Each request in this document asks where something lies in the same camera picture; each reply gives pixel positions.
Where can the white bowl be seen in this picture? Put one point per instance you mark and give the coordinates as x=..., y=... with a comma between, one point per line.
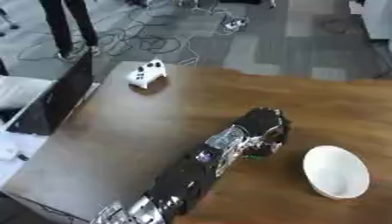
x=336, y=172

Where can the white game controller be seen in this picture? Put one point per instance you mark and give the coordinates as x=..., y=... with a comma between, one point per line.
x=146, y=73

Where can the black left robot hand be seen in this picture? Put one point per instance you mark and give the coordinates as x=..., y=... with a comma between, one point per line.
x=258, y=121

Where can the person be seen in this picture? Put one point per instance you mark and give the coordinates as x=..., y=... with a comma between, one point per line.
x=64, y=26

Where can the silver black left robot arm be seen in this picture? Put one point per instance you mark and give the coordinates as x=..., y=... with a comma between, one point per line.
x=186, y=178

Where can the white power strip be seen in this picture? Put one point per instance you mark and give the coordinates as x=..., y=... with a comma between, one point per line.
x=235, y=24

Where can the white cabinet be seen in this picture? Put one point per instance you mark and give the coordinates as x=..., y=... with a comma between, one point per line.
x=378, y=17

